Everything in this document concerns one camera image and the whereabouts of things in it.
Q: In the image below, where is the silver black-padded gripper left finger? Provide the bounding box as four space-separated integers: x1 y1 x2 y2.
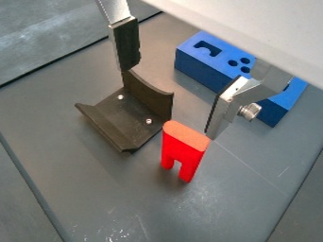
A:
95 0 142 72

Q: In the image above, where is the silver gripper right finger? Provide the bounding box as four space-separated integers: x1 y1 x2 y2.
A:
204 60 292 140

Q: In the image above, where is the red square-circle peg object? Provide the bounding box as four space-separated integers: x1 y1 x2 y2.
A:
162 120 211 182

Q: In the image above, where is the blue shape-sorting foam board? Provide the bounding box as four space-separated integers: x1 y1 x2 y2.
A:
174 31 308 128

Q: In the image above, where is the black curved object holder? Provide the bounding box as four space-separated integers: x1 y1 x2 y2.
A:
76 70 174 152

